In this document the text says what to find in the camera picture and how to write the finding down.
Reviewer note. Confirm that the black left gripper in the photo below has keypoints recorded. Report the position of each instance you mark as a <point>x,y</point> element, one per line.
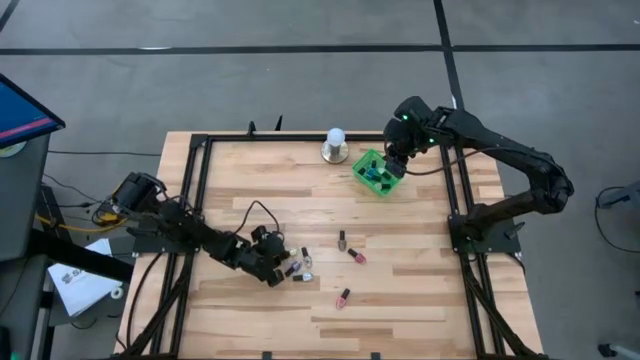
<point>265,250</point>

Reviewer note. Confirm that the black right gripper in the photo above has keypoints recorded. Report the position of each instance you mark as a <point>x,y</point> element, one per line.
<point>398,152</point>

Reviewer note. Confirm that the beige nail polish bottle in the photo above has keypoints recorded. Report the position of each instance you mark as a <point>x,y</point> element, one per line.
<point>293,252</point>

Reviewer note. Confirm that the grey nail polish bottle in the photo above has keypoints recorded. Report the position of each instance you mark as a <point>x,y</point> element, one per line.
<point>306,259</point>

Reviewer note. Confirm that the silver nail polish bottle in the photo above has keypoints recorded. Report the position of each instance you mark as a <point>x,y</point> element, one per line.
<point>386,187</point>

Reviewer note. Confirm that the blue capped marker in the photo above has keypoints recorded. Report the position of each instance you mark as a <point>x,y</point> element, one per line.
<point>371,174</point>

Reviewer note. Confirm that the lilac nail polish bottle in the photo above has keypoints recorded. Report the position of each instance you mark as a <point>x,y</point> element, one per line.
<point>361,171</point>

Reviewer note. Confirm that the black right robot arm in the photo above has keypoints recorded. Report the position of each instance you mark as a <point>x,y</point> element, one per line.
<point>500,142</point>

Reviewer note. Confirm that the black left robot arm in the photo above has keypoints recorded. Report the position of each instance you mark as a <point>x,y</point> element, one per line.
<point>190,230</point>

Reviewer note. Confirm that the taupe nail polish bottle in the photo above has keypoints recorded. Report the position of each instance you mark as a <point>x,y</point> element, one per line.
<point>341,242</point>

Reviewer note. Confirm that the light pink nail polish bottle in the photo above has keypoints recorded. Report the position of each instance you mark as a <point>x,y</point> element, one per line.
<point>342,300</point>

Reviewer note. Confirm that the dark pink nail polish bottle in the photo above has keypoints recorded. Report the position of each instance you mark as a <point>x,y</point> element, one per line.
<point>357,256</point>

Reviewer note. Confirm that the green plastic basket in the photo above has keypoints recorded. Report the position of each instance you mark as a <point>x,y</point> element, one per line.
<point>368,183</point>

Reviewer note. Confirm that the white bulb lamp brass base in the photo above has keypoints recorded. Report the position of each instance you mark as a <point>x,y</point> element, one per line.
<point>335,150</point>

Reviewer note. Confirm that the white tape roll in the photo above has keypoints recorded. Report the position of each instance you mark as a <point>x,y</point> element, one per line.
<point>112,294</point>

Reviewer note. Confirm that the black diagonal beam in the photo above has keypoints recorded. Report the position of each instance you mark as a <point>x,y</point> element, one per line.
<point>80,255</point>

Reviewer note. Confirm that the white paper sheets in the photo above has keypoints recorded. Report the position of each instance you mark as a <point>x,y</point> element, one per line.
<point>80,285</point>

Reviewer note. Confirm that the grey floor device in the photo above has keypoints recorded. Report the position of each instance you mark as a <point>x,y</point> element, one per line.
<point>620,197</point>

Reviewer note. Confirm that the grey cabinet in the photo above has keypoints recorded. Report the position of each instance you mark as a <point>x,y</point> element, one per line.
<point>20,200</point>

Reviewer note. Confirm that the grey chair leg caster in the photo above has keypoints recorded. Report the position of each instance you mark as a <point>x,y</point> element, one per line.
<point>607,350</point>

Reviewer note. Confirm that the white disc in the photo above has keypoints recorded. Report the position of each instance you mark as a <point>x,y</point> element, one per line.
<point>10,150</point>

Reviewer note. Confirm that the blue screen monitor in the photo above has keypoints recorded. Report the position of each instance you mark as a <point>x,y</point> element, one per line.
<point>20,115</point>

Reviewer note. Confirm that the black aluminium table frame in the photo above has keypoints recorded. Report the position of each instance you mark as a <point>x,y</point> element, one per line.
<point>275,137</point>

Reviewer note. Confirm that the black frame clamp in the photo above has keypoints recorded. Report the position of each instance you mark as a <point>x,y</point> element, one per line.
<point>278,125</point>
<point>252,129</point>

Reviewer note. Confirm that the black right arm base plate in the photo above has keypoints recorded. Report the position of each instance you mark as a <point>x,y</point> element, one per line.
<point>490,245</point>

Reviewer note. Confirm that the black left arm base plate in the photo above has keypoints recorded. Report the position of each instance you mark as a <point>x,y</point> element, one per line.
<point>150,246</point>

